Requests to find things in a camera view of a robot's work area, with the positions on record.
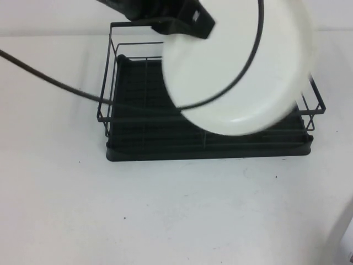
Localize white plate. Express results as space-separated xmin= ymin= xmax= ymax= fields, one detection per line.
xmin=162 ymin=0 xmax=313 ymax=136

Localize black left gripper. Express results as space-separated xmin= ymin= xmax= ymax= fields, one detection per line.
xmin=96 ymin=0 xmax=216 ymax=40

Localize black plastic drip tray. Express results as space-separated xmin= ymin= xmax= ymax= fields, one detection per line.
xmin=106 ymin=54 xmax=314 ymax=162

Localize black cable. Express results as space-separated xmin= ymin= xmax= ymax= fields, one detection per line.
xmin=0 ymin=0 xmax=265 ymax=112

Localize black wire dish rack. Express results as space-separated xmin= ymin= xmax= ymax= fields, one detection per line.
xmin=96 ymin=22 xmax=327 ymax=147

